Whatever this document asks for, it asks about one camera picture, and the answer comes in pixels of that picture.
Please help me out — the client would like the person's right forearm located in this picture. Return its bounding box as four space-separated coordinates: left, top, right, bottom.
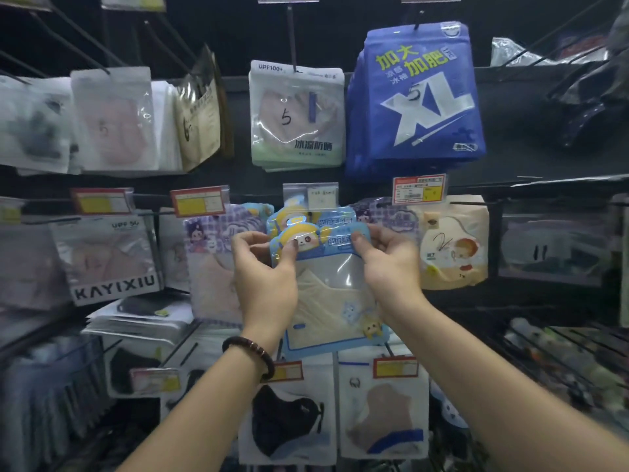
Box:
388 299 629 472

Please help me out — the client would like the person's left hand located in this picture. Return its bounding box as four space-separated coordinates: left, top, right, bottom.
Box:
229 230 299 351

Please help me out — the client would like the grey packet pink mask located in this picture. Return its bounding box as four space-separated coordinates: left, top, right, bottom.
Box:
50 214 163 307

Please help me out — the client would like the blue cartoon packet navy mask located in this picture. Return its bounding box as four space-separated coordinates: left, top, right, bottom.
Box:
266 205 362 241

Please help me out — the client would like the dark blue mask packet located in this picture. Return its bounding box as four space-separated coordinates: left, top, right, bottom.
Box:
343 22 487 182

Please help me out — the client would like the clear packet pink mask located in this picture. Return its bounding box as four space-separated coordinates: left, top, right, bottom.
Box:
0 216 75 311

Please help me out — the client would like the white packet beige mask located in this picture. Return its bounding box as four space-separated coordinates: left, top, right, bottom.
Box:
156 213 193 293

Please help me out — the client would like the blue white bunny toy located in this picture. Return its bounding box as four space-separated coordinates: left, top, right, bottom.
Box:
432 383 470 431

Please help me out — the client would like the pale tall packet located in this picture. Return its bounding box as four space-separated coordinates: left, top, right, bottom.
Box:
609 193 629 328

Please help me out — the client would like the white red price tag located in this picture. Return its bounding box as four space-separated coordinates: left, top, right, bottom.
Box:
129 368 183 395

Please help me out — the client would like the navy dotted headband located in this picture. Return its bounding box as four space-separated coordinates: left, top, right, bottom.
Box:
560 98 629 148

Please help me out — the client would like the black mask packet pale arc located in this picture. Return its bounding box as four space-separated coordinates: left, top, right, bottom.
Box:
237 356 340 466

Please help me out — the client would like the dark beaded bracelet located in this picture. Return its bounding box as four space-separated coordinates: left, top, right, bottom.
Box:
221 336 276 383

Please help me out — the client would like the person's left forearm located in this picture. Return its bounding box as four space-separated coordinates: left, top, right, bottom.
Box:
117 346 276 472

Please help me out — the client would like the white packet grey mask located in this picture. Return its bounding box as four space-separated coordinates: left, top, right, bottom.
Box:
0 75 82 175

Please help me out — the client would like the pale green mask packet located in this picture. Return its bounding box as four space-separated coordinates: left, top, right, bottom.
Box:
248 60 347 172

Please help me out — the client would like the blue cartoon packet cream mask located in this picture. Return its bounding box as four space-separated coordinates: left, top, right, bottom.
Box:
269 222 392 361

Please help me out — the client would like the stack of mask packets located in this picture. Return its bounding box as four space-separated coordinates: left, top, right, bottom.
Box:
81 294 197 347

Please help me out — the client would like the crumpled clear packet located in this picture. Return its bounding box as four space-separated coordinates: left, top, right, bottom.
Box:
491 36 610 67

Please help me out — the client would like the purple checked packet blue mask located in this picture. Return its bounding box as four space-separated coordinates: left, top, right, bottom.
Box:
353 197 423 251

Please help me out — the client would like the clear holder white paper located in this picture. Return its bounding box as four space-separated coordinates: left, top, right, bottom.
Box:
282 182 340 210

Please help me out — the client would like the cream line-drawing mask packet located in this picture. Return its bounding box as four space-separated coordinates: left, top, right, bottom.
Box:
174 43 235 172

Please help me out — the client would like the clear packet purple trim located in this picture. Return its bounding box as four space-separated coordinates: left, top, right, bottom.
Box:
499 201 613 289

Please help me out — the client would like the person's right hand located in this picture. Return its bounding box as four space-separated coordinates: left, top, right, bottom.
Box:
351 223 429 330

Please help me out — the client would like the glossy packet pink mask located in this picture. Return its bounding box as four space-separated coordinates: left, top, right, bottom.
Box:
70 67 183 174

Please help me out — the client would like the white price tag with barcode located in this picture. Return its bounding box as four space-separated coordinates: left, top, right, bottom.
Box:
392 174 448 206

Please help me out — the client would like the row of translucent mask packets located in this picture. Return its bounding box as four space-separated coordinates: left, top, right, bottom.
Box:
0 334 117 472

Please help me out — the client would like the cream cartoon girl packet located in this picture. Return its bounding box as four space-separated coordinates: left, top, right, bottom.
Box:
410 193 491 292

